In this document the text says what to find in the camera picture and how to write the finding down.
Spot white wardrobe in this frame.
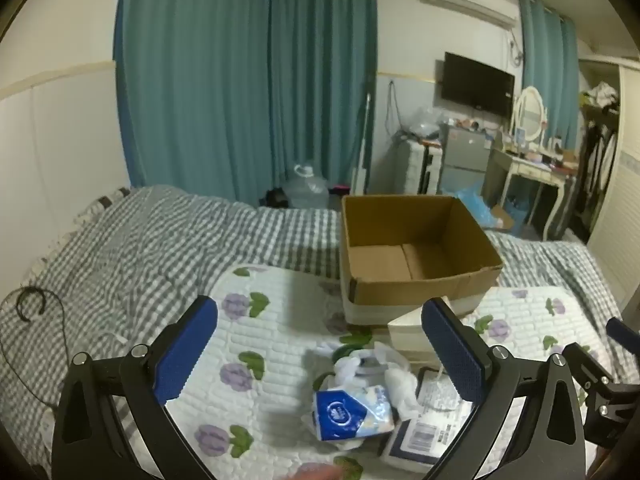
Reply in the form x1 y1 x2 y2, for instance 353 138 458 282
580 57 640 311

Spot black wall television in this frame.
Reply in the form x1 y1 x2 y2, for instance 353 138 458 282
440 51 516 118

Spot wide teal curtain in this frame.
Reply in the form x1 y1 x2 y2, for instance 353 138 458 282
114 0 378 206

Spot white suitcase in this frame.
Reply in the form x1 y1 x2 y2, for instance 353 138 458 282
387 139 443 196

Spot white oval vanity mirror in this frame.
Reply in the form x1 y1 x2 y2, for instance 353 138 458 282
510 86 548 143

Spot brown cardboard box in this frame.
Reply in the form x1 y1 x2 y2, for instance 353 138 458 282
340 194 503 326

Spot clear plastic bags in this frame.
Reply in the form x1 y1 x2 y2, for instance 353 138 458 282
405 107 446 138

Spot white dressing table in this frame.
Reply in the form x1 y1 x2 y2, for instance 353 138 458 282
487 142 581 241

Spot row of cosmetic bottles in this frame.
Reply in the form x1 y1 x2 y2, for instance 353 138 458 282
500 135 581 168

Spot grey small fridge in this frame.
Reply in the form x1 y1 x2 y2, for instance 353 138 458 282
440 126 493 196

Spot blue plastic bag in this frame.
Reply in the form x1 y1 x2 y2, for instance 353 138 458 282
455 182 501 231

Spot patterned pillow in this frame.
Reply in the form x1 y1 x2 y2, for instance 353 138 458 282
90 187 133 208

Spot white plastic wrap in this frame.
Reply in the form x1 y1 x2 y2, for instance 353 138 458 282
320 342 418 418

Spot small cardboard box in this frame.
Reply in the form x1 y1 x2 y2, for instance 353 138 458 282
492 205 516 231

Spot black bag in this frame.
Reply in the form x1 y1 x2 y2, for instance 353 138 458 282
260 187 291 208

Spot dark hanging clothes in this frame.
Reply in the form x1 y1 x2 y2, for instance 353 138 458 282
575 110 618 231

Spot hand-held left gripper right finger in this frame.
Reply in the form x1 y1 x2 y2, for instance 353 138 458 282
421 295 587 480

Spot black wall cable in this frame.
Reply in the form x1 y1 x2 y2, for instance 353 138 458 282
386 80 407 137

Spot beige paper box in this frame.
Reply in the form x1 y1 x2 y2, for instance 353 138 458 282
387 305 451 366

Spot clear water jug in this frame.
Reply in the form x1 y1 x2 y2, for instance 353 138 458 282
285 164 329 210

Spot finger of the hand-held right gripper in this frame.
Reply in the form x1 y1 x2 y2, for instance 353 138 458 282
574 342 618 387
606 317 640 356

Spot floral quilted mat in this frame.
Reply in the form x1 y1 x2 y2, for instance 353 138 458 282
165 265 626 480

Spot blue basket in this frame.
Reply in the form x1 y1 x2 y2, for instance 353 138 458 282
505 195 531 231

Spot grey gingham blanket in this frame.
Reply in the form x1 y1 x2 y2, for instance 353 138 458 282
0 185 631 480

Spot blue tissue packet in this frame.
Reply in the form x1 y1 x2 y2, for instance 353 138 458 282
312 385 396 442

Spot narrow teal curtain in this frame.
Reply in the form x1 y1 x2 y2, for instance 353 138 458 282
519 0 581 153

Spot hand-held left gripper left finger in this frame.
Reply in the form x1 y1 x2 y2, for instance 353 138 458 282
50 295 221 480

